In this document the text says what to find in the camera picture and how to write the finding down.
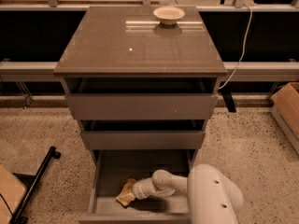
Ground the wooden board at left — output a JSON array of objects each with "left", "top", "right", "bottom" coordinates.
[{"left": 0, "top": 164, "right": 26, "bottom": 224}]

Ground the grey bottom drawer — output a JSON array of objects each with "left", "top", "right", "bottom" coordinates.
[{"left": 78, "top": 149, "right": 191, "bottom": 224}]

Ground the grey middle drawer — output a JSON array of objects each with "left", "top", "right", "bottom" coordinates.
[{"left": 81, "top": 119, "right": 205, "bottom": 150}]

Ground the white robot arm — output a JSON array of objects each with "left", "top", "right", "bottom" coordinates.
[{"left": 116, "top": 164, "right": 244, "bottom": 224}]

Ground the white ceramic bowl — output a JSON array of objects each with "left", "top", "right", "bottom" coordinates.
[{"left": 153, "top": 7, "right": 185, "bottom": 25}]

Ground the grey drawer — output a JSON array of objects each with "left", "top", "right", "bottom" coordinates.
[
  {"left": 81, "top": 119, "right": 205, "bottom": 150},
  {"left": 78, "top": 149, "right": 191, "bottom": 224},
  {"left": 66, "top": 77, "right": 217, "bottom": 120}
]

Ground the grey top drawer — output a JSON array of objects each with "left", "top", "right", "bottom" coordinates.
[{"left": 66, "top": 77, "right": 217, "bottom": 120}]

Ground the white power cable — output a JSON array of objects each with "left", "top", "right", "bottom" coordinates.
[{"left": 218, "top": 4, "right": 254, "bottom": 91}]

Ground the grey drawer cabinet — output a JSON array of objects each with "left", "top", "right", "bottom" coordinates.
[{"left": 53, "top": 5, "right": 228, "bottom": 224}]

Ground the grey metal rail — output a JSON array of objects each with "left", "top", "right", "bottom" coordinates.
[{"left": 0, "top": 62, "right": 299, "bottom": 82}]

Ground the black metal stand leg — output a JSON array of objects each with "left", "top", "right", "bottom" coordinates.
[{"left": 9, "top": 147, "right": 61, "bottom": 224}]

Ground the black bracket under rail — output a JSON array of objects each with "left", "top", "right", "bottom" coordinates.
[{"left": 220, "top": 84, "right": 236, "bottom": 113}]

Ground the cardboard box at right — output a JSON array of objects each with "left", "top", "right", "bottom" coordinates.
[{"left": 271, "top": 82, "right": 299, "bottom": 154}]

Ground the yellow sponge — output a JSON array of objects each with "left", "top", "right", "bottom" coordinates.
[{"left": 115, "top": 189, "right": 136, "bottom": 208}]

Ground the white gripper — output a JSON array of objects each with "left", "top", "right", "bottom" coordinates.
[{"left": 116, "top": 177, "right": 157, "bottom": 207}]

